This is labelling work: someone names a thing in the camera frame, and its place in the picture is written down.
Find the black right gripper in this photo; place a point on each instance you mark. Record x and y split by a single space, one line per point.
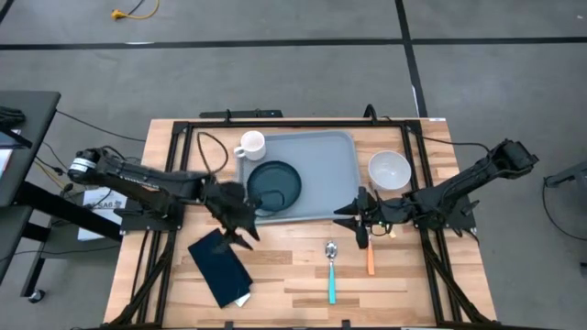
385 212

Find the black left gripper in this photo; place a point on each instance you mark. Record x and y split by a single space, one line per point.
229 204

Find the dark blue napkin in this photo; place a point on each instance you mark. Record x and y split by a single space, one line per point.
220 270

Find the white bowl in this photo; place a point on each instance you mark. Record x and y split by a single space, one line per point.
390 169

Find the dark teal plate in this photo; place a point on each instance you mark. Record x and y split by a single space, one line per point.
275 181

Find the white mug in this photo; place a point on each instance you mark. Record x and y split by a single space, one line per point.
253 144

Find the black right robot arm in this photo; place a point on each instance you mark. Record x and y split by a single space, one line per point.
468 179

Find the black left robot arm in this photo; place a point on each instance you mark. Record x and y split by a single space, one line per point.
137 176

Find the grey plastic tray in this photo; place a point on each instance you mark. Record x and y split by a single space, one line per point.
330 174

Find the white paper slip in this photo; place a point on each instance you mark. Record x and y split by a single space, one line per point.
244 300

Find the black mounting bar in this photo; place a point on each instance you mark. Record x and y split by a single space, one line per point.
243 113

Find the white paper sheet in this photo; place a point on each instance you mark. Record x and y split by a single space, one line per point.
98 201

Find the black caster wheel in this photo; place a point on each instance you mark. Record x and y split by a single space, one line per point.
36 296

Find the grey stand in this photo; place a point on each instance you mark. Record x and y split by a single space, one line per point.
571 174

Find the black desk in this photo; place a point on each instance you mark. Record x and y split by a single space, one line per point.
27 137

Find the black table frame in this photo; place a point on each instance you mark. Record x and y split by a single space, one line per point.
298 124

